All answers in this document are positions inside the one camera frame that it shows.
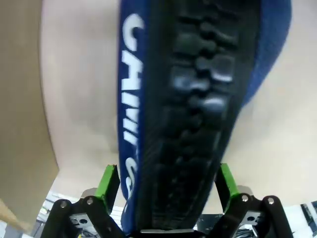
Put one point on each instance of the open brown cardboard box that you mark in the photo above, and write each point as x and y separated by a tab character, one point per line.
19	99

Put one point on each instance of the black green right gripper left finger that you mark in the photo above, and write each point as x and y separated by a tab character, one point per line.
104	188

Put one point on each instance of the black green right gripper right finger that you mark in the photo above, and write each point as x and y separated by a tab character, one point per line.
230	183

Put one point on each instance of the blue and black packet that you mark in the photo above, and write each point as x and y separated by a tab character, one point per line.
198	99

